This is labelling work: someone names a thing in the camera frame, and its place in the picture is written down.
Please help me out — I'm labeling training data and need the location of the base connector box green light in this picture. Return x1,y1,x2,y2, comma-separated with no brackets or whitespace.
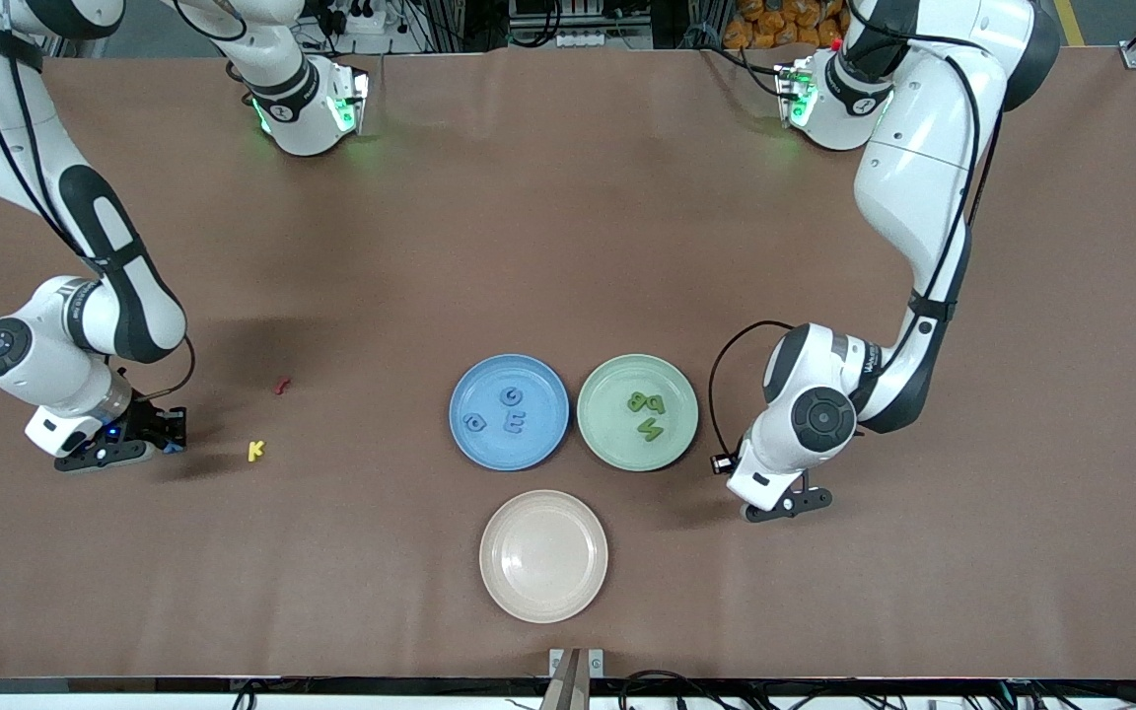
773,61,817,127
326,67,370,136

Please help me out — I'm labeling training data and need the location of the orange packets pile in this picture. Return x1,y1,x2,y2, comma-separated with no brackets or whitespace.
723,0,845,50

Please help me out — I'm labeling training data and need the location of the green plate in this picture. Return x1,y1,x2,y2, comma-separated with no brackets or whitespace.
576,353,700,472

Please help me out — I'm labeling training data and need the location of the black floor cable loop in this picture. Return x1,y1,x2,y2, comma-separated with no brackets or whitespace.
617,671,727,710

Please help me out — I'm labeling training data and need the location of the brown table cover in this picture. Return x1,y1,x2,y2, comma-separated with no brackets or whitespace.
0,44,1136,681

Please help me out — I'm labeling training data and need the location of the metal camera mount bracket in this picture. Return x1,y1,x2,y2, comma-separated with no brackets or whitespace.
548,647,605,710

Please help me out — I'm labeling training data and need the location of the long white power strip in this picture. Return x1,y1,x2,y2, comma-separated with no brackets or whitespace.
556,30,653,48

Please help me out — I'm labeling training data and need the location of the blue plate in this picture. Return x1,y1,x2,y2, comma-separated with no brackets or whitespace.
449,353,571,471

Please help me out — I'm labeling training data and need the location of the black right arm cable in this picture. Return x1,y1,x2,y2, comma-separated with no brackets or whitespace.
0,0,197,400

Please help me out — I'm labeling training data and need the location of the beige plate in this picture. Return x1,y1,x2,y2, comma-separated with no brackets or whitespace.
478,489,609,624

